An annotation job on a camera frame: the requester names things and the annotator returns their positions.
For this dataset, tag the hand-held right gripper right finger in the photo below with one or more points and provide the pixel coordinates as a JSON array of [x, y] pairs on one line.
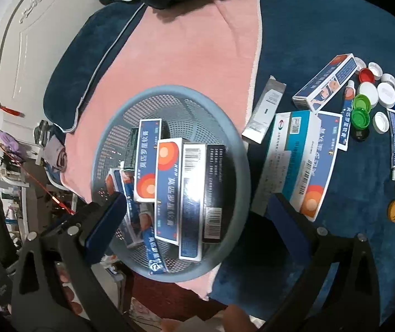
[[287, 224]]

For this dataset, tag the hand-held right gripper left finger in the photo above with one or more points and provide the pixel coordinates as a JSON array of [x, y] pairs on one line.
[[104, 228]]

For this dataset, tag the grey-blue plastic mesh basket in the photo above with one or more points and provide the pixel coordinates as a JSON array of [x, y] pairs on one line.
[[218, 128]]

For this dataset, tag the blue box with face print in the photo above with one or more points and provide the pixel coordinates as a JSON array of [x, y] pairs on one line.
[[128, 211], [325, 83]]

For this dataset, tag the blue ointment tube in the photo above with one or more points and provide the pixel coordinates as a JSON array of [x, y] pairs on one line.
[[394, 145], [347, 110], [154, 249]]

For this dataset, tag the teal white medicine box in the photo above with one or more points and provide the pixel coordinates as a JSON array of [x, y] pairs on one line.
[[284, 159]]

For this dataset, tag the small dark box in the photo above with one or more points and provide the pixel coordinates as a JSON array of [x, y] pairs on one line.
[[131, 148]]

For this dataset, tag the grey folded clothes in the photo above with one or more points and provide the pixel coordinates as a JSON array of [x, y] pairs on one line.
[[57, 157]]

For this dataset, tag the black box with white label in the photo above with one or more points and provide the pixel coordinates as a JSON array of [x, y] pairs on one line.
[[214, 179]]

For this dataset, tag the dark blue box with barcode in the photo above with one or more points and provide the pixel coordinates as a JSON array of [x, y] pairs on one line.
[[192, 207]]

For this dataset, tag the person's bare knee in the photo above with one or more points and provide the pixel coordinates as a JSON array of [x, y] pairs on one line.
[[239, 320]]

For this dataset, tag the silver grey box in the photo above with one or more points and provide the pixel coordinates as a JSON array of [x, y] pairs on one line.
[[265, 110]]

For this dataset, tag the purple cloth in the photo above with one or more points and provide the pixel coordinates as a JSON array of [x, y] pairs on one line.
[[9, 143]]

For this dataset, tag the pile of mixed bottle caps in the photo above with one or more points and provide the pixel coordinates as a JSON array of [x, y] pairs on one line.
[[368, 91]]

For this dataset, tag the blue pillow with white piping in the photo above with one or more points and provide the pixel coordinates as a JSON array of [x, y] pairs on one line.
[[80, 58]]

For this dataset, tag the pink towel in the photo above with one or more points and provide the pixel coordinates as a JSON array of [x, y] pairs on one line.
[[183, 48]]

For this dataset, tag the blue plush blanket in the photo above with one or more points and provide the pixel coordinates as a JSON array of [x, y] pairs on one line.
[[322, 24]]

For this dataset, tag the white door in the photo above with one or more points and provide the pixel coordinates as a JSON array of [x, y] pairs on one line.
[[17, 41]]

